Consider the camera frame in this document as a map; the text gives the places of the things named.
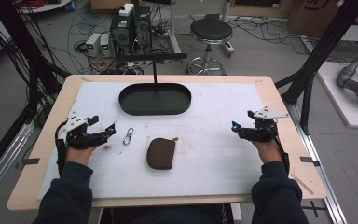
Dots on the white bench power supply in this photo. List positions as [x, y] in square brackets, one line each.
[105, 45]
[93, 43]

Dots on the black computer tower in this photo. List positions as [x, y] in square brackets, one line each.
[142, 28]
[121, 34]

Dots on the cardboard box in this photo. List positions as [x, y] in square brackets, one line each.
[313, 15]

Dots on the black round stool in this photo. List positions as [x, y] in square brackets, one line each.
[211, 31]

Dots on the aluminium rail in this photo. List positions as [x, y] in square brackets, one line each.
[323, 186]
[3, 168]

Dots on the black metal frame stand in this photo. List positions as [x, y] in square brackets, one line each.
[317, 56]

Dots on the white table mat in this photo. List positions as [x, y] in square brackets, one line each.
[205, 149]

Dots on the white floor board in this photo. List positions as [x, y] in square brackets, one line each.
[338, 105]

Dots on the person's right hand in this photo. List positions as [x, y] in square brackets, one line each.
[268, 151]

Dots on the white desk leg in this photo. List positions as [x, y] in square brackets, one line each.
[174, 28]
[227, 31]

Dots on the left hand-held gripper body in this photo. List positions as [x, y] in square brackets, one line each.
[76, 137]

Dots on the brown zip pouch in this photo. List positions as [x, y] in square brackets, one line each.
[160, 154]

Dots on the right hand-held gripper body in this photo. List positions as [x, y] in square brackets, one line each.
[265, 129]

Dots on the black tape strip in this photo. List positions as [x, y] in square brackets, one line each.
[31, 161]
[307, 159]

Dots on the white round table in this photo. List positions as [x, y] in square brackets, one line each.
[43, 6]

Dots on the black oval tray stand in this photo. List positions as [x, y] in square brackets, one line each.
[155, 99]

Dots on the white power adapter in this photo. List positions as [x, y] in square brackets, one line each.
[126, 9]

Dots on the person's left hand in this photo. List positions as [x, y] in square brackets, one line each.
[79, 154]

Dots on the silver carabiner clip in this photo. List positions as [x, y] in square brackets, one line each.
[128, 136]

